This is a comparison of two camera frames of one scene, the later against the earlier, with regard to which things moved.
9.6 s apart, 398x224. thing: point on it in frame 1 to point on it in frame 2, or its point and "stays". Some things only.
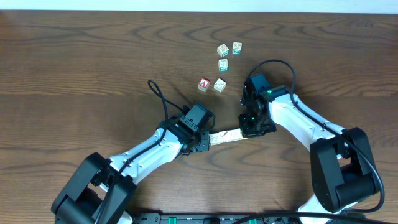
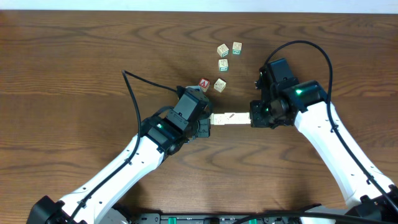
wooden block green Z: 237,48 stays
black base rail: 259,218 stays
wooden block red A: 203,84 stays
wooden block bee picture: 215,139 to 217,119
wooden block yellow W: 219,85 stays
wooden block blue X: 225,136 to 229,118
